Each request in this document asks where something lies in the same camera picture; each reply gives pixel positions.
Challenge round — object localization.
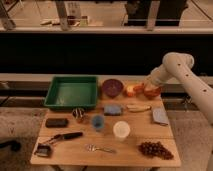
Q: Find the red chili pepper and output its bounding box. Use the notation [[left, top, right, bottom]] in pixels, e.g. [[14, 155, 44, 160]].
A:
[[133, 83, 144, 93]]

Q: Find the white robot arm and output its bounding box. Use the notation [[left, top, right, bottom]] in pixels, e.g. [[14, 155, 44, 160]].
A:
[[144, 52, 213, 124]]

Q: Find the purple bowl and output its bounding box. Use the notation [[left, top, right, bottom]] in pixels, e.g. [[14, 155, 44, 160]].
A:
[[101, 79, 124, 98]]

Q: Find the red bowl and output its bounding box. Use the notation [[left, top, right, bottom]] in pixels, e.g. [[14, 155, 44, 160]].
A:
[[143, 85, 162, 99]]

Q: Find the orange apple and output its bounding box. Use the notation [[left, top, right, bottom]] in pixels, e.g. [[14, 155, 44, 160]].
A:
[[125, 85, 136, 97]]

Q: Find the blue sponge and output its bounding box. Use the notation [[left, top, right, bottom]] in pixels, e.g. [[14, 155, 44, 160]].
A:
[[104, 105, 122, 116]]

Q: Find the yellow banana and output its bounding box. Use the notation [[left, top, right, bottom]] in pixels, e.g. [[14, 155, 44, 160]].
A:
[[126, 105, 151, 112]]

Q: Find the blue plastic cup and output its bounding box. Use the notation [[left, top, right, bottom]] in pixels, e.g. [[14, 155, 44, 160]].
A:
[[91, 115, 104, 131]]

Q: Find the striped ball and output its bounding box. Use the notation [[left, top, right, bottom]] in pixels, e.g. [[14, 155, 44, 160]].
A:
[[72, 108, 85, 120]]

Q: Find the green plastic tray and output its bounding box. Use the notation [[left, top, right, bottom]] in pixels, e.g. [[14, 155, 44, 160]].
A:
[[44, 76, 98, 110]]

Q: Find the white plastic cup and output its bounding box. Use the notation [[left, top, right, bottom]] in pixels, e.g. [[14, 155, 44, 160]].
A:
[[113, 121, 131, 141]]

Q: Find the wooden table board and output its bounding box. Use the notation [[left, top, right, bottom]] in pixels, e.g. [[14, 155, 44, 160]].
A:
[[30, 79, 182, 168]]

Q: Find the grey blue cloth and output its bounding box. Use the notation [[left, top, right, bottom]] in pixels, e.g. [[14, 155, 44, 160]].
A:
[[152, 107, 169, 125]]

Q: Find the silver fork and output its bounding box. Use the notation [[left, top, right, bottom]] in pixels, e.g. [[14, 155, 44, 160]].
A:
[[87, 144, 116, 154]]

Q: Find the black rectangular case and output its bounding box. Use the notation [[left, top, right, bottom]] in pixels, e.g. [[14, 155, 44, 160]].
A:
[[45, 118, 68, 128]]

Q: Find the bunch of dark grapes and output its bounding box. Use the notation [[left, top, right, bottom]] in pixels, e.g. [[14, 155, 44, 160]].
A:
[[138, 142, 174, 160]]

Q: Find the black handled knife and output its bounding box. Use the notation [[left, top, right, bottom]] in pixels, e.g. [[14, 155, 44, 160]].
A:
[[42, 132, 83, 144]]

